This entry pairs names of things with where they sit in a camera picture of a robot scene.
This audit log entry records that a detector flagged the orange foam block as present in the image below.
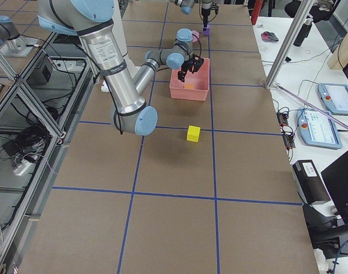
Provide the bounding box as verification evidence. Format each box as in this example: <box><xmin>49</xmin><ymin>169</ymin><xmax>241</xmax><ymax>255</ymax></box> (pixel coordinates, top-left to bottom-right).
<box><xmin>183</xmin><ymin>83</ymin><xmax>194</xmax><ymax>90</ymax></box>

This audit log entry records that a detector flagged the near teach pendant tablet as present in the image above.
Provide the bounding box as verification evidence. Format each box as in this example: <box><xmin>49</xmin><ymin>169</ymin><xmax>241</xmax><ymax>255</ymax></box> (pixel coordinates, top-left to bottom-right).
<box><xmin>297</xmin><ymin>108</ymin><xmax>342</xmax><ymax>150</ymax></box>

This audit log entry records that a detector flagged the black water bottle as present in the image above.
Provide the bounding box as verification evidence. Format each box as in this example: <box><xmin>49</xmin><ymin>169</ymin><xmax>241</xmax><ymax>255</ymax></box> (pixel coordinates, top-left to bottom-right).
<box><xmin>293</xmin><ymin>18</ymin><xmax>313</xmax><ymax>47</ymax></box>

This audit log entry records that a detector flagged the teach pendant tablet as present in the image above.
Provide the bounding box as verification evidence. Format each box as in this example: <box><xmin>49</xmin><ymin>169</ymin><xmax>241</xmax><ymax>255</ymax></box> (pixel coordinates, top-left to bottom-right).
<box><xmin>318</xmin><ymin>83</ymin><xmax>348</xmax><ymax>116</ymax></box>
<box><xmin>297</xmin><ymin>108</ymin><xmax>342</xmax><ymax>150</ymax></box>

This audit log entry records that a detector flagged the pink plastic bin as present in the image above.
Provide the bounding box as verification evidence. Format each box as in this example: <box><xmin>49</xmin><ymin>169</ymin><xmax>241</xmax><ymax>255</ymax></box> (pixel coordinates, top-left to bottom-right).
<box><xmin>169</xmin><ymin>58</ymin><xmax>210</xmax><ymax>101</ymax></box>

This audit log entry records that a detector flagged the red cylinder bottle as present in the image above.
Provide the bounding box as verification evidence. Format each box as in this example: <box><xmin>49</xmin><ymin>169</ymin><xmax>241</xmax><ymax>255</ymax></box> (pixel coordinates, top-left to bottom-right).
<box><xmin>251</xmin><ymin>0</ymin><xmax>263</xmax><ymax>25</ymax></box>

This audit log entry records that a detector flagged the pink foam block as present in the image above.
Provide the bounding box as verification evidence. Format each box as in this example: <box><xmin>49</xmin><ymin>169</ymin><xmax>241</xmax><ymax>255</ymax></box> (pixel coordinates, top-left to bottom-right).
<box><xmin>191</xmin><ymin>30</ymin><xmax>199</xmax><ymax>43</ymax></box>

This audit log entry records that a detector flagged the far teach pendant tablet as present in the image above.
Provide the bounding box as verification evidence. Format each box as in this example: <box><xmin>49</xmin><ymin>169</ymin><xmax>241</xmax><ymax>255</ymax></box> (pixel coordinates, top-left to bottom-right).
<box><xmin>318</xmin><ymin>83</ymin><xmax>348</xmax><ymax>116</ymax></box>

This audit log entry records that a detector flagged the purple foam block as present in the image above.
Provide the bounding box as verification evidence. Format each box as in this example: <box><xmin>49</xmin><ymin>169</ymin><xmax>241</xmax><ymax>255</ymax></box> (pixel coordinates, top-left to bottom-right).
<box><xmin>202</xmin><ymin>23</ymin><xmax>210</xmax><ymax>36</ymax></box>

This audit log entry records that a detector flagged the aluminium frame post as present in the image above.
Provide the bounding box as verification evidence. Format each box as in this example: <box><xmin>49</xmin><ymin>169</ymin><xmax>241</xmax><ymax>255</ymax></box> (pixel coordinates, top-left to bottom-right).
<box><xmin>263</xmin><ymin>0</ymin><xmax>314</xmax><ymax>89</ymax></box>

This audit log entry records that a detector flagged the black monitor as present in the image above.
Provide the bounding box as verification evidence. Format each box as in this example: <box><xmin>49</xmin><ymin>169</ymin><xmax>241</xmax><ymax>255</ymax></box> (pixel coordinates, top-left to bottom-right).
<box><xmin>321</xmin><ymin>150</ymin><xmax>348</xmax><ymax>222</ymax></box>

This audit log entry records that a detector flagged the reacher grabber stick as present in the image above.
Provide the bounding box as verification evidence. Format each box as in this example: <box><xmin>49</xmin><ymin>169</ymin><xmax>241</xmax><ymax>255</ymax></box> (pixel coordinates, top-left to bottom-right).
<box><xmin>273</xmin><ymin>84</ymin><xmax>348</xmax><ymax>131</ymax></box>

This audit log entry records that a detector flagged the black power box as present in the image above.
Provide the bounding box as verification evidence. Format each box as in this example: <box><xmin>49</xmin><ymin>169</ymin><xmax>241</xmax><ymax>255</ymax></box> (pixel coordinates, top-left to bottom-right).
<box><xmin>293</xmin><ymin>160</ymin><xmax>331</xmax><ymax>206</ymax></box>

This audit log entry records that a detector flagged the yellow foam block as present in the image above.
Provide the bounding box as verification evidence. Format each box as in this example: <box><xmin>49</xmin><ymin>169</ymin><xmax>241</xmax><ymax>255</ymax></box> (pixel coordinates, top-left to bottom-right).
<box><xmin>186</xmin><ymin>125</ymin><xmax>201</xmax><ymax>143</ymax></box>

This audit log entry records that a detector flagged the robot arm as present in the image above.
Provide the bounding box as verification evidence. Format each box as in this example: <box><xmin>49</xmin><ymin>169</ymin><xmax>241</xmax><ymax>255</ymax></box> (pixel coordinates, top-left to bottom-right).
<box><xmin>169</xmin><ymin>0</ymin><xmax>219</xmax><ymax>31</ymax></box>
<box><xmin>38</xmin><ymin>1</ymin><xmax>204</xmax><ymax>136</ymax></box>

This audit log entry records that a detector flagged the grey pink cloth pouch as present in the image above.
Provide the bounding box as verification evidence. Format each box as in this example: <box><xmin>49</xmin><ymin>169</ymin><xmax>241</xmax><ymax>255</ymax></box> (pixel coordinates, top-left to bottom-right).
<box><xmin>261</xmin><ymin>31</ymin><xmax>279</xmax><ymax>43</ymax></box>

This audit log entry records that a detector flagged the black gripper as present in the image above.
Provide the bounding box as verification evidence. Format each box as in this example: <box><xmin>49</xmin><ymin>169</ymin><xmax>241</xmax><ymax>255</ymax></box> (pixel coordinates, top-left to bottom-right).
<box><xmin>200</xmin><ymin>0</ymin><xmax>219</xmax><ymax>29</ymax></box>
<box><xmin>177</xmin><ymin>54</ymin><xmax>204</xmax><ymax>83</ymax></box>

